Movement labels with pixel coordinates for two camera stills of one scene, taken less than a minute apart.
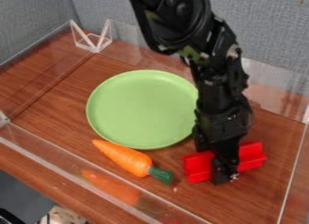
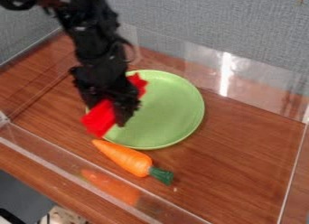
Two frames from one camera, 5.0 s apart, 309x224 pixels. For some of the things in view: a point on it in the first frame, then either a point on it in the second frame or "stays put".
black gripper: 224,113 to 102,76
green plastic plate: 143,109 stays put
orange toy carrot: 134,163 stays put
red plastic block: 199,163 to 100,119
